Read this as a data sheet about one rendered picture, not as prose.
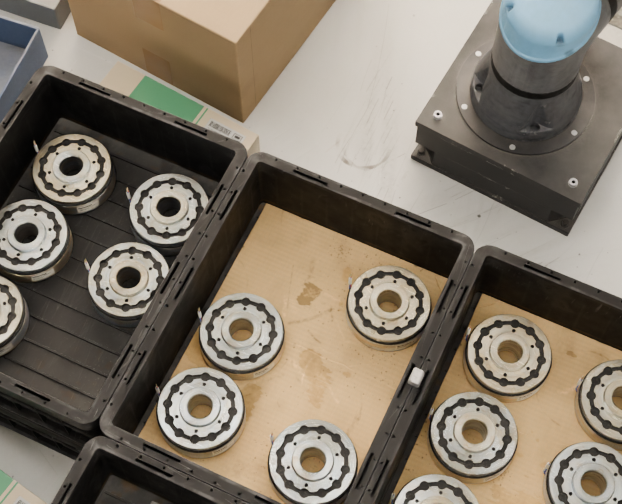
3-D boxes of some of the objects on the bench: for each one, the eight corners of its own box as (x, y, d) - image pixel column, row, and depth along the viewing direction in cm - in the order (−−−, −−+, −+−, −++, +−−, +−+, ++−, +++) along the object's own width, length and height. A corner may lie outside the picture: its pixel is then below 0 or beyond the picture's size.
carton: (-96, 465, 160) (-111, 451, 155) (-64, 427, 162) (-77, 413, 157) (48, 573, 154) (38, 563, 149) (80, 533, 156) (71, 521, 151)
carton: (99, 113, 183) (93, 91, 178) (123, 83, 186) (118, 60, 180) (237, 188, 178) (235, 167, 172) (260, 156, 180) (259, 134, 175)
